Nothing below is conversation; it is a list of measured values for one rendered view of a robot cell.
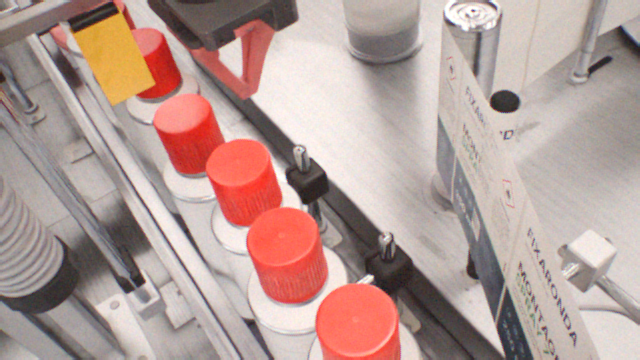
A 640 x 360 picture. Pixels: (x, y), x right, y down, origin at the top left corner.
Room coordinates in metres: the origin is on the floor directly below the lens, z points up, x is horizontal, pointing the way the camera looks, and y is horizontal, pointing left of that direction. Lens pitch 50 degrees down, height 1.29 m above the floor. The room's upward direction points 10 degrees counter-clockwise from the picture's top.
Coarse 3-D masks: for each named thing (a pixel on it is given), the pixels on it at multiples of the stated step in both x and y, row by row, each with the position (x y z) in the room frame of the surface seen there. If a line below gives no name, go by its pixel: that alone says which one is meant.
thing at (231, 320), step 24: (24, 0) 0.62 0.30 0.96; (48, 48) 0.51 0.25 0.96; (72, 72) 0.47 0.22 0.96; (96, 120) 0.39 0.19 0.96; (120, 144) 0.36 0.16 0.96; (144, 192) 0.30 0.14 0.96; (168, 216) 0.27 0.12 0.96; (192, 264) 0.22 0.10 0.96; (216, 288) 0.20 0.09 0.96; (216, 312) 0.18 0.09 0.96; (240, 336) 0.16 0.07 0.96
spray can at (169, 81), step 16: (144, 32) 0.32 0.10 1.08; (160, 32) 0.32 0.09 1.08; (144, 48) 0.30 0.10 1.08; (160, 48) 0.30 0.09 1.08; (160, 64) 0.30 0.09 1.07; (160, 80) 0.30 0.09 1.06; (176, 80) 0.30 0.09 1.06; (192, 80) 0.32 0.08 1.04; (144, 96) 0.30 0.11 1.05; (160, 96) 0.30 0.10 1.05; (128, 112) 0.30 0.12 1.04; (144, 112) 0.29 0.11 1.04; (144, 128) 0.29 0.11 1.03; (160, 144) 0.29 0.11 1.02; (160, 160) 0.29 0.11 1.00
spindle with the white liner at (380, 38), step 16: (352, 0) 0.51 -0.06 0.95; (368, 0) 0.50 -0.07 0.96; (384, 0) 0.50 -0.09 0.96; (400, 0) 0.50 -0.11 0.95; (416, 0) 0.51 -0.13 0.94; (352, 16) 0.52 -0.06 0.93; (368, 16) 0.50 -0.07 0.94; (384, 16) 0.49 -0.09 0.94; (400, 16) 0.50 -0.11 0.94; (416, 16) 0.51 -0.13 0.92; (352, 32) 0.52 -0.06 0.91; (368, 32) 0.50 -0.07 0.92; (384, 32) 0.50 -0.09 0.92; (400, 32) 0.50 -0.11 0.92; (416, 32) 0.51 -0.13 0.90; (352, 48) 0.52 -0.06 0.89; (368, 48) 0.50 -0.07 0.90; (384, 48) 0.50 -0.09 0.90; (400, 48) 0.50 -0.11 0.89; (416, 48) 0.50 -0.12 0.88
